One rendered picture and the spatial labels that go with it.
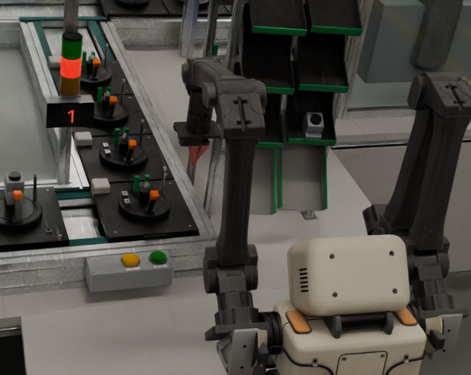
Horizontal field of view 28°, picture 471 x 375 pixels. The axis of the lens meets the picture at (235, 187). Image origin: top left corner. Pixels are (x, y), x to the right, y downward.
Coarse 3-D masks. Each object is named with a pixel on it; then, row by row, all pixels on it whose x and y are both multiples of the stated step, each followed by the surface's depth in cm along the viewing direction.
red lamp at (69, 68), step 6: (66, 60) 229; (72, 60) 230; (78, 60) 230; (60, 66) 233; (66, 66) 230; (72, 66) 230; (78, 66) 231; (60, 72) 233; (66, 72) 231; (72, 72) 231; (78, 72) 232
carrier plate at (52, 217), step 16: (0, 192) 246; (32, 192) 248; (48, 192) 249; (48, 208) 243; (48, 224) 238; (64, 224) 239; (0, 240) 229; (16, 240) 230; (32, 240) 231; (48, 240) 232; (64, 240) 233
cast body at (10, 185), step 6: (6, 174) 233; (12, 174) 232; (18, 174) 232; (6, 180) 231; (12, 180) 231; (18, 180) 232; (24, 180) 232; (6, 186) 232; (12, 186) 231; (18, 186) 232; (24, 186) 232; (6, 192) 232; (12, 192) 232; (24, 192) 233; (6, 198) 233; (12, 198) 232; (24, 198) 233; (12, 204) 233
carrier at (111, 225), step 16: (144, 176) 250; (96, 192) 251; (112, 192) 253; (128, 192) 251; (144, 192) 246; (160, 192) 253; (176, 192) 258; (112, 208) 247; (128, 208) 245; (144, 208) 244; (160, 208) 247; (176, 208) 251; (112, 224) 241; (128, 224) 242; (144, 224) 243; (160, 224) 244; (176, 224) 245; (192, 224) 246; (112, 240) 238; (128, 240) 239
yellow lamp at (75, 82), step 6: (60, 78) 234; (66, 78) 232; (72, 78) 232; (78, 78) 233; (60, 84) 234; (66, 84) 233; (72, 84) 233; (78, 84) 235; (60, 90) 235; (66, 90) 234; (72, 90) 234; (78, 90) 236
